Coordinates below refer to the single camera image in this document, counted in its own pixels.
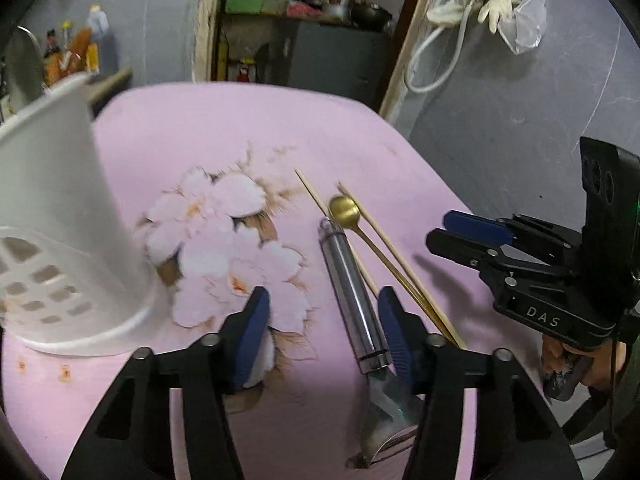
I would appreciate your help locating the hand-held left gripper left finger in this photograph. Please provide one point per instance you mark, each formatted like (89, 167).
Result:
(252, 340)

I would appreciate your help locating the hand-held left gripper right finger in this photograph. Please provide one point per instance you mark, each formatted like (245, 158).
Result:
(395, 340)

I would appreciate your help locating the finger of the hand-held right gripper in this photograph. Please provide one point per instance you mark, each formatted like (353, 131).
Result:
(460, 250)
(475, 224)

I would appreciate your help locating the steel peeler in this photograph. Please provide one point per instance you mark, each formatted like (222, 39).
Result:
(350, 290)

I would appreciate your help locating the wooden chopstick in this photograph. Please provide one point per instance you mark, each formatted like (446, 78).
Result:
(390, 247)
(312, 194)

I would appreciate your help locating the gold spoon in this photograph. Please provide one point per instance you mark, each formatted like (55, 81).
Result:
(342, 210)

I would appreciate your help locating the white plastic utensil holder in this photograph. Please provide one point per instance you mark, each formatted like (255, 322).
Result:
(55, 185)

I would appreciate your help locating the person's right forearm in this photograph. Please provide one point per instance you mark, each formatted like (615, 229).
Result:
(627, 410)

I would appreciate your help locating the person's right hand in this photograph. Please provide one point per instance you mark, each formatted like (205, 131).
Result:
(552, 355)

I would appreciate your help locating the pink floral tablecloth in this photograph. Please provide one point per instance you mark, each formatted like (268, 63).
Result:
(350, 135)

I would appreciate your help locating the white mesh bag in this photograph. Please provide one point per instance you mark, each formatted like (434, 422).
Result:
(527, 25)

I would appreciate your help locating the grey cabinet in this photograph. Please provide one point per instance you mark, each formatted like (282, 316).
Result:
(330, 60)

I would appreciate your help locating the black pot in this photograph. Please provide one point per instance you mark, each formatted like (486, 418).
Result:
(371, 16)

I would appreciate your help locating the silver pot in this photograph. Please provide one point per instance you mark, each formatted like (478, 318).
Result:
(336, 11)

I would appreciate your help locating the red and white item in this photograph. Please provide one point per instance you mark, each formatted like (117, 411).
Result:
(246, 70)

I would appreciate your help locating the pink cloth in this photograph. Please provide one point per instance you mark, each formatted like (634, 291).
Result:
(305, 10)

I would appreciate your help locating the yellow canister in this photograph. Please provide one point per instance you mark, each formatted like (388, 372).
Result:
(222, 60)

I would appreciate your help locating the kitchen counter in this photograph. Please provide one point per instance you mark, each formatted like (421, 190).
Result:
(112, 85)

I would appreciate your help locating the green box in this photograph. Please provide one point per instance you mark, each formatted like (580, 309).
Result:
(242, 4)

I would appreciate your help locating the orange packet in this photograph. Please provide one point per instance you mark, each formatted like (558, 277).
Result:
(75, 52)

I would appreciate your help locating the white jug yellow cap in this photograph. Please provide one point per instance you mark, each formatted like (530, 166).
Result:
(97, 20)

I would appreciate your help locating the yellow cap sauce bottle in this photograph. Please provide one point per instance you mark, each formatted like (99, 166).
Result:
(66, 35)

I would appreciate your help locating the worn door frame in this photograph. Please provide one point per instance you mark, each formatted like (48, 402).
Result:
(205, 35)

